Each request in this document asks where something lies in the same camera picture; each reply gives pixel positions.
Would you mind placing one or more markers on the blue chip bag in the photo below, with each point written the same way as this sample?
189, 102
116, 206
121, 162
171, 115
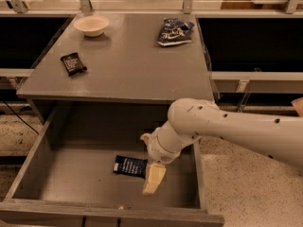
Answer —
175, 31

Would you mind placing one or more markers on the black snack bar wrapper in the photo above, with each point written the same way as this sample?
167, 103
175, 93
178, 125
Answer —
73, 64

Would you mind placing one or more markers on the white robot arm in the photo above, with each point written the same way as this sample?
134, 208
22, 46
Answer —
278, 136

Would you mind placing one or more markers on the blue rxbar blueberry bar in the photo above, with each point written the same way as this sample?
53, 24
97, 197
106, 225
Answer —
130, 166

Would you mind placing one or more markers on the grey open top drawer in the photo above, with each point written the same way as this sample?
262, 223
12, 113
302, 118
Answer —
68, 178

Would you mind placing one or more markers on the metal railing frame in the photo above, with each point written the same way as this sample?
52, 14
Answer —
56, 92

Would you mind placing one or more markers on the white ceramic bowl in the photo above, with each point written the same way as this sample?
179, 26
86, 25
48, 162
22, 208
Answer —
91, 26

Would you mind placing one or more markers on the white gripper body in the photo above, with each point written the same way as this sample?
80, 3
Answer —
156, 150

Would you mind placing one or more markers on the grey counter cabinet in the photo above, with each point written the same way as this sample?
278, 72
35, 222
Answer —
182, 67

